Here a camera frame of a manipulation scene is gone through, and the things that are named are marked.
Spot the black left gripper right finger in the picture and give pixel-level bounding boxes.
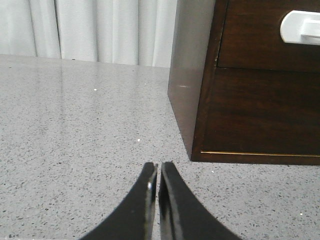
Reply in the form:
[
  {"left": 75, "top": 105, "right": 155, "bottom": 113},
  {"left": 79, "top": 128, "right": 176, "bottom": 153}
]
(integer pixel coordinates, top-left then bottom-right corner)
[{"left": 159, "top": 162, "right": 239, "bottom": 240}]

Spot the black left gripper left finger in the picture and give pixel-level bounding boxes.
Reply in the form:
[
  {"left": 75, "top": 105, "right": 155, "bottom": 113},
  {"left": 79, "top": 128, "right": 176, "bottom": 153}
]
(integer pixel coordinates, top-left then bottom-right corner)
[{"left": 82, "top": 162, "right": 158, "bottom": 240}]

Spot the dark wooden drawer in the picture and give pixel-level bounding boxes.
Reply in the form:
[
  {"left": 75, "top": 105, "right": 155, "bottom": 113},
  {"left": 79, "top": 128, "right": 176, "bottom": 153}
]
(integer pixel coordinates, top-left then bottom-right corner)
[{"left": 218, "top": 0, "right": 320, "bottom": 73}]

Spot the white plastic drawer handle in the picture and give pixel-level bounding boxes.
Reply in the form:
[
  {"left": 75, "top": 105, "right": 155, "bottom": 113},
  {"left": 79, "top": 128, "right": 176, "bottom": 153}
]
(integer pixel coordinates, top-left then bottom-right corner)
[{"left": 280, "top": 10, "right": 320, "bottom": 46}]

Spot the dark wooden drawer cabinet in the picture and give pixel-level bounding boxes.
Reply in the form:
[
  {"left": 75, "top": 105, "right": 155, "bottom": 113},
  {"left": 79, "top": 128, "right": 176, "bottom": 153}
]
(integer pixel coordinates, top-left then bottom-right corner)
[{"left": 168, "top": 0, "right": 320, "bottom": 165}]

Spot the white pleated curtain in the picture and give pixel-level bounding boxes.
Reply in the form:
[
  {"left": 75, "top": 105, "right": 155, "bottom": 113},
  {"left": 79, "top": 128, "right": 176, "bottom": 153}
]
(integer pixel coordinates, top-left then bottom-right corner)
[{"left": 0, "top": 0, "right": 177, "bottom": 67}]

